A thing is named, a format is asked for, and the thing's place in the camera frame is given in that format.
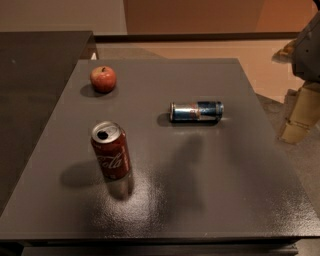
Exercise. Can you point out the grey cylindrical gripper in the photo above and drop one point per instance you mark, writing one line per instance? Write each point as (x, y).
(307, 55)

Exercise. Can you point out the blue silver redbull can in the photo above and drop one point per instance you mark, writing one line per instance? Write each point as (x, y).
(201, 111)

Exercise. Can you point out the red coca cola can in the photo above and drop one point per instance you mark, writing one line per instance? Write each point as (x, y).
(109, 143)

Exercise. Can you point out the red apple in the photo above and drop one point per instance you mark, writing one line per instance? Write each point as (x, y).
(103, 79)

